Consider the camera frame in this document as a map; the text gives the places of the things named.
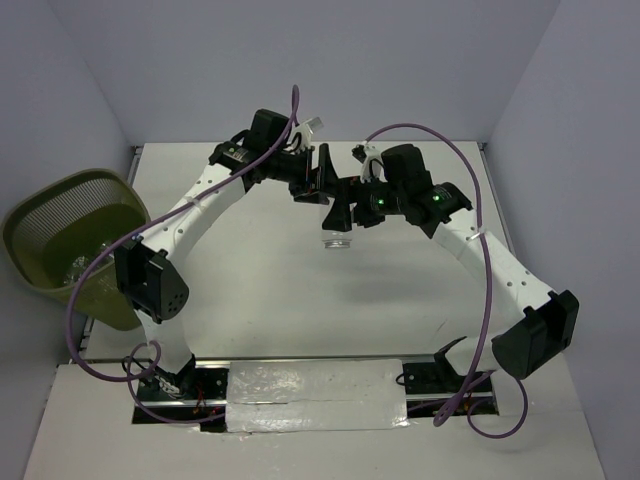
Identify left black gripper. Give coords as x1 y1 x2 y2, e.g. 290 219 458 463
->
268 144 338 208

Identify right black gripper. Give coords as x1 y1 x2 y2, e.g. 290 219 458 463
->
322 174 406 231

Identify clear bottle without cap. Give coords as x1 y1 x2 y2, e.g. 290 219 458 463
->
319 208 354 249

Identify clear crushed plastic bottle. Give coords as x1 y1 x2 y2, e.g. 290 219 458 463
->
63 255 92 285

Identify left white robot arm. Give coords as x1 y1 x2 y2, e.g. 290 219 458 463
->
114 109 323 399

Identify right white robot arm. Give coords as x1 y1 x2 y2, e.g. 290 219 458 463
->
315 144 579 391

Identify olive green mesh bin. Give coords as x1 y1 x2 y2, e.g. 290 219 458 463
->
2 169 150 306

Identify silver taped panel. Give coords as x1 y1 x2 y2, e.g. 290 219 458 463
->
225 359 409 433

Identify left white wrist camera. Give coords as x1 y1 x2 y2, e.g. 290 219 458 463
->
285 117 324 154

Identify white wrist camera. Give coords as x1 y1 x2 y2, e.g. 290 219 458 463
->
285 117 324 154
352 142 384 183

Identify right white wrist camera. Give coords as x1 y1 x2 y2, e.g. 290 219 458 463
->
352 142 384 183

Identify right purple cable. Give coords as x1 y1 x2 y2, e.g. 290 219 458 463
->
364 122 532 440

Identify black mounting rail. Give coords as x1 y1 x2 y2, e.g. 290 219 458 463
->
130 353 501 434

